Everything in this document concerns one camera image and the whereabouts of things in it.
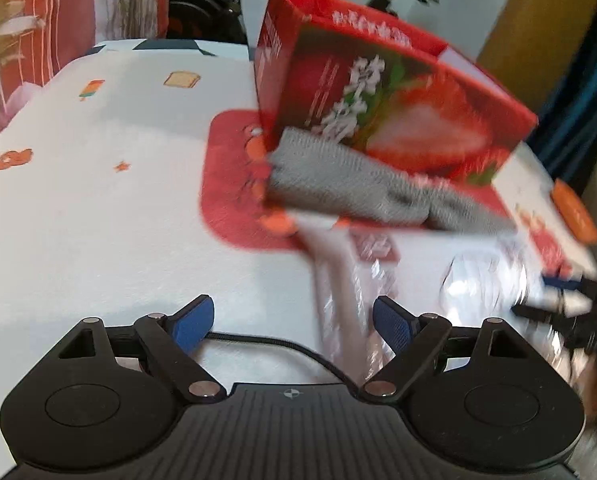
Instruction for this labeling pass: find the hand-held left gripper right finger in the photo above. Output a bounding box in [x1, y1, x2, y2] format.
[359, 295, 535, 404]

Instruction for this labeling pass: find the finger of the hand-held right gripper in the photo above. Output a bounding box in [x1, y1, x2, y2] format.
[509, 304, 581, 323]
[539, 271, 597, 295]

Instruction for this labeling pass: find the black cable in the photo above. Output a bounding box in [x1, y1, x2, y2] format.
[206, 331, 365, 379]

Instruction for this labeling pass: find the printed wall cloth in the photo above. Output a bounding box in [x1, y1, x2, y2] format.
[0, 0, 172, 137]

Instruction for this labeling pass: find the dark cloth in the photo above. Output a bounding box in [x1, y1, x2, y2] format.
[527, 0, 597, 192]

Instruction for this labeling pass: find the wooden wardrobe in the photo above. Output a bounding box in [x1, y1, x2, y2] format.
[477, 0, 597, 97]

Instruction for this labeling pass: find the printed white blanket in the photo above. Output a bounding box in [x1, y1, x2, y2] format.
[0, 37, 597, 477]

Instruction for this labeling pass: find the red strawberry print box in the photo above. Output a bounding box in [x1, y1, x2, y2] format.
[254, 0, 540, 189]

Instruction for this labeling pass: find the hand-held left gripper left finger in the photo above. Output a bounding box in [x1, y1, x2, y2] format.
[57, 295, 228, 404]

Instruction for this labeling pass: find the clear tissue pack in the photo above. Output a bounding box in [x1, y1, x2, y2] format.
[297, 220, 595, 382]

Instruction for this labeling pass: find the grey knit towel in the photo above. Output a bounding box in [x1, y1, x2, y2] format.
[265, 127, 517, 236]

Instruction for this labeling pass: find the black exercise bike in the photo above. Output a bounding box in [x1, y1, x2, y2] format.
[167, 0, 455, 47]

